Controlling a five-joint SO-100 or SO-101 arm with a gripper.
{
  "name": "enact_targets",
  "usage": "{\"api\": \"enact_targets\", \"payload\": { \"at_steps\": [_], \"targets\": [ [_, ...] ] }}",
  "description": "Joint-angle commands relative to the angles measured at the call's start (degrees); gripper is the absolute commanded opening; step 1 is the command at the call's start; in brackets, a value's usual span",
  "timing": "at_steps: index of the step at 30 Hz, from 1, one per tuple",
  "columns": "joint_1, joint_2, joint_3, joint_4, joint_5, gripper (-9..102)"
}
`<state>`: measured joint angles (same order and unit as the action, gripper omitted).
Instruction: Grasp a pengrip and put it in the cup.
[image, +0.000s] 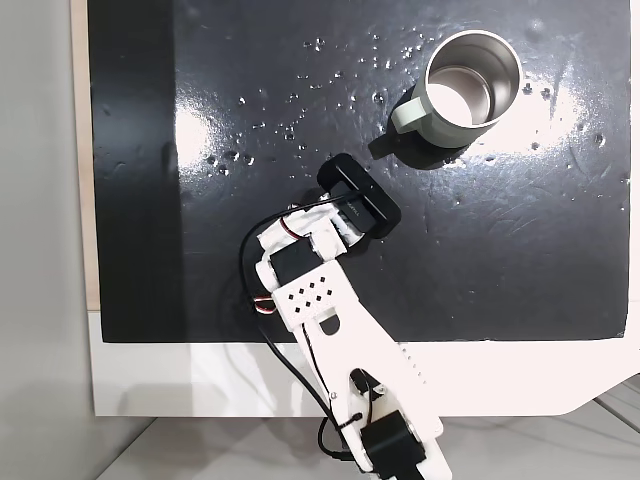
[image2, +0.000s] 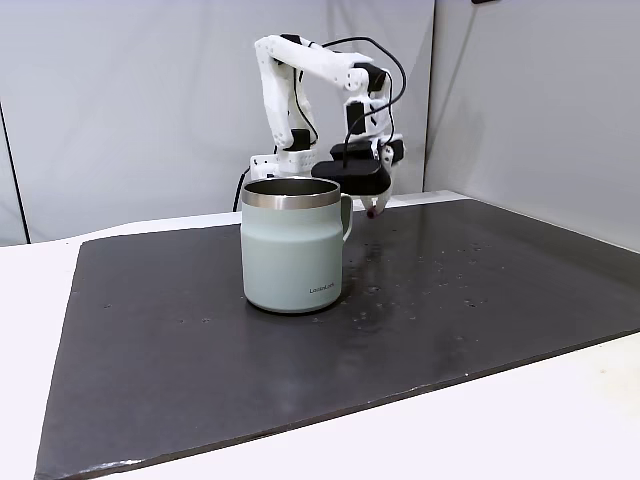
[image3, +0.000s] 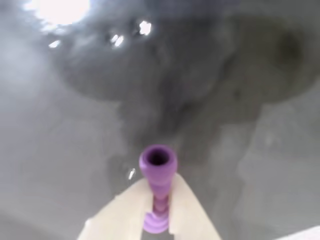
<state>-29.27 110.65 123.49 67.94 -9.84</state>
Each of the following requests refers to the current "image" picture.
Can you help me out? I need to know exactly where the black glossy mat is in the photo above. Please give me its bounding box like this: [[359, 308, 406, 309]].
[[87, 0, 633, 345]]

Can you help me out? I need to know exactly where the black oval camera box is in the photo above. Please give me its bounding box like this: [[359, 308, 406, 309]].
[[316, 153, 403, 240]]

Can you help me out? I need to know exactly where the steel mug with green handle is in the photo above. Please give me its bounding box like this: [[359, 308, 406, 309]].
[[389, 29, 525, 149]]

